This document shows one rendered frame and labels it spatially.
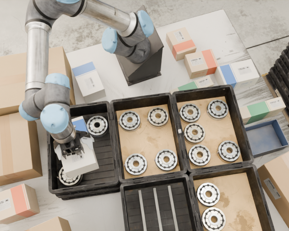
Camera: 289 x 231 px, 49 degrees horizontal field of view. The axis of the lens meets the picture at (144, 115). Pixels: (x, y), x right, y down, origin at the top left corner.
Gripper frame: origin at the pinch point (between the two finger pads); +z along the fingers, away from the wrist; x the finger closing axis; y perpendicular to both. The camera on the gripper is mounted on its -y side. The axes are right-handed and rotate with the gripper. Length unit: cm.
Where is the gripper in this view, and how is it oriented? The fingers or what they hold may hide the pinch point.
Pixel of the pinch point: (75, 145)
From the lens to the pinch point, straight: 127.2
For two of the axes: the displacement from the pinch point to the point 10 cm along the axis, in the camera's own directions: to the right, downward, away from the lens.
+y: 3.3, 8.7, -3.6
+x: 9.5, -3.0, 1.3
